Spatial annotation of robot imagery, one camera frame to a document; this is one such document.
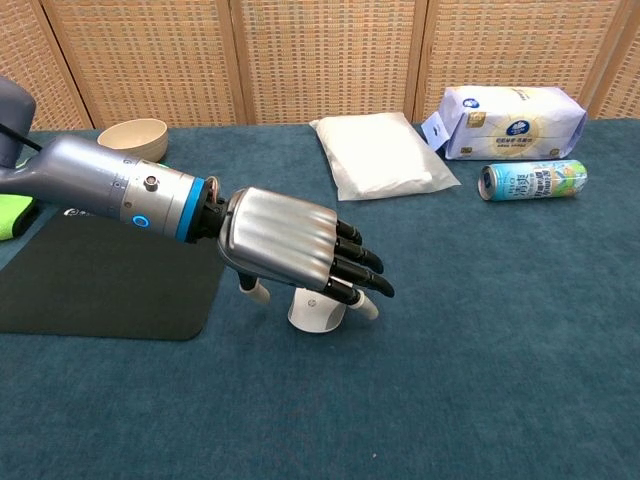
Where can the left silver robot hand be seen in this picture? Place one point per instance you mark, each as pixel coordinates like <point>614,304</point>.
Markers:
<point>280,235</point>

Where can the white computer mouse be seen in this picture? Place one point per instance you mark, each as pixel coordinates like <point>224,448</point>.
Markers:
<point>312,312</point>

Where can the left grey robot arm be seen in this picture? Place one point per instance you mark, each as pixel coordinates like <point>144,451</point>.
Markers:
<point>100,180</point>

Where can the black mouse pad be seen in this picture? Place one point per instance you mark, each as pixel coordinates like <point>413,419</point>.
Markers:
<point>100,290</point>

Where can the white clear plastic bag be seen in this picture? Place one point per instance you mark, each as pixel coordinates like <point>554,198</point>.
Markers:
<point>380,155</point>

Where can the beige bowl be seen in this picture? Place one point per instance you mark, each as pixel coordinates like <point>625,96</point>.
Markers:
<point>132,137</point>

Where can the woven folding screen panel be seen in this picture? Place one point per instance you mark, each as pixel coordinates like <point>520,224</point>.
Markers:
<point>520,45</point>
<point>325,60</point>
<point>150,60</point>
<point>627,75</point>
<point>30,75</point>

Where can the blue felt table cover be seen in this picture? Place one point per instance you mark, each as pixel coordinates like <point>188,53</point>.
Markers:
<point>450,350</point>

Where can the white tissue pack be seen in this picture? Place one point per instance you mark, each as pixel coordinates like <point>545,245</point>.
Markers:
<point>515,125</point>

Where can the light blue drink can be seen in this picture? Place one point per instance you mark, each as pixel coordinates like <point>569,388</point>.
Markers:
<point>535,181</point>

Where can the green cloth with black trim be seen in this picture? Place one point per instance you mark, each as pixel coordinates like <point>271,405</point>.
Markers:
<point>10,215</point>

